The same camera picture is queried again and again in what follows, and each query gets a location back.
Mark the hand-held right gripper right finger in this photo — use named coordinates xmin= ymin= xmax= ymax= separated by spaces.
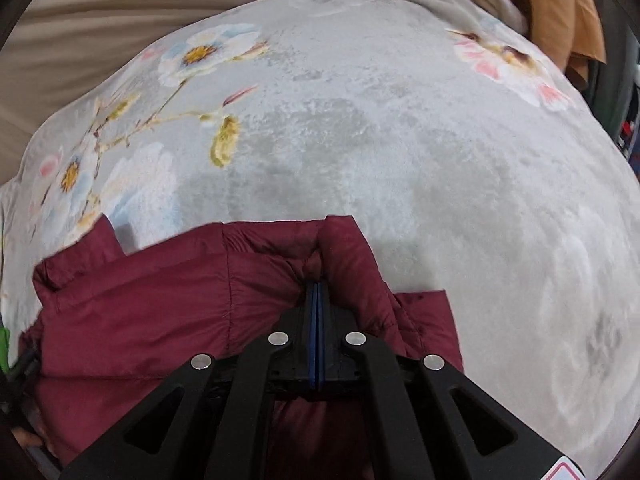
xmin=317 ymin=282 xmax=568 ymax=480

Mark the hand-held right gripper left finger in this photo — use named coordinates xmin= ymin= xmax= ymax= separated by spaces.
xmin=60 ymin=282 xmax=317 ymax=480

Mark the maroon puffer jacket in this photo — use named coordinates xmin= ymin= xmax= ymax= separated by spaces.
xmin=20 ymin=215 xmax=463 ymax=480

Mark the grey floral blanket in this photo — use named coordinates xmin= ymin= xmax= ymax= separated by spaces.
xmin=0 ymin=0 xmax=640 ymax=480

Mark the orange hanging garment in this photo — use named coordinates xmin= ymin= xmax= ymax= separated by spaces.
xmin=492 ymin=0 xmax=608 ymax=86

